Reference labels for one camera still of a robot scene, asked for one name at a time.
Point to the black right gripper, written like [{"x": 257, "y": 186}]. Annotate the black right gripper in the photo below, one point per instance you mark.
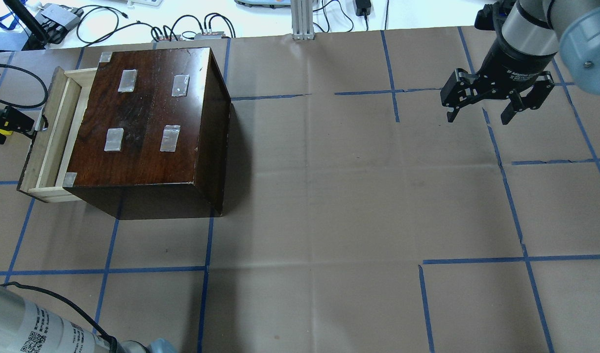
[{"x": 509, "y": 65}]

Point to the light wooden drawer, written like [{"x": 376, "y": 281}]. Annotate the light wooden drawer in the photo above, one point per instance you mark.
[{"x": 43, "y": 174}]

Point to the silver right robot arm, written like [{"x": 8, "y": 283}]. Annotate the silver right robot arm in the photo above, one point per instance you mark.
[{"x": 529, "y": 33}]

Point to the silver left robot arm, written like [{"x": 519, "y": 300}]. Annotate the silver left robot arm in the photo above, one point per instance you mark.
[{"x": 26, "y": 327}]

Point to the dark wooden drawer cabinet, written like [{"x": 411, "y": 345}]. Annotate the dark wooden drawer cabinet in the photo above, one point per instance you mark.
[{"x": 153, "y": 139}]

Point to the grey usb hub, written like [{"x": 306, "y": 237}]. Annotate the grey usb hub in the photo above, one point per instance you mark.
[{"x": 67, "y": 17}]

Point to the black power adapter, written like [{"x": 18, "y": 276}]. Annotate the black power adapter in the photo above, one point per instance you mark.
[{"x": 363, "y": 8}]

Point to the brown paper table cover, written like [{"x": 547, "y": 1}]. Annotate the brown paper table cover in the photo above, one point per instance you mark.
[{"x": 356, "y": 219}]

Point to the aluminium frame post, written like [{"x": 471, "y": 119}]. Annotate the aluminium frame post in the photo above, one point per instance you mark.
[{"x": 302, "y": 19}]

